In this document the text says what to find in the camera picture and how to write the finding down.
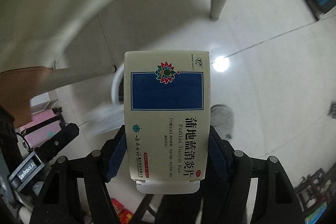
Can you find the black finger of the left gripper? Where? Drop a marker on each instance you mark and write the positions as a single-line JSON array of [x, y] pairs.
[[50, 148]]

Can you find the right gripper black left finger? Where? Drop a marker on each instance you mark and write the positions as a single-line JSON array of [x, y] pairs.
[[59, 201]]

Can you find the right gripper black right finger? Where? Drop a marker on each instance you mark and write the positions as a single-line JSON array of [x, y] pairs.
[[228, 177]]

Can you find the white medicine box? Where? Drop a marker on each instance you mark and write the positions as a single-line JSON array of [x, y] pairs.
[[166, 98]]

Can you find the white round trash bin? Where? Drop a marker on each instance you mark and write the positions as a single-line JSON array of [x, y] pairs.
[[117, 86]]

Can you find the pink suitcase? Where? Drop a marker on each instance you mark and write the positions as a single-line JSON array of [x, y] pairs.
[[44, 126]]

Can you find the white table leg left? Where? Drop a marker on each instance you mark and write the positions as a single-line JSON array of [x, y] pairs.
[[59, 78]]

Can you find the brown suede table cover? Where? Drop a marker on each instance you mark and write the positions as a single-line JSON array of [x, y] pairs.
[[18, 86]]

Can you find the right grey fuzzy slipper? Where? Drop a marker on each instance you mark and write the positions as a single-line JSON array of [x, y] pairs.
[[222, 119]]

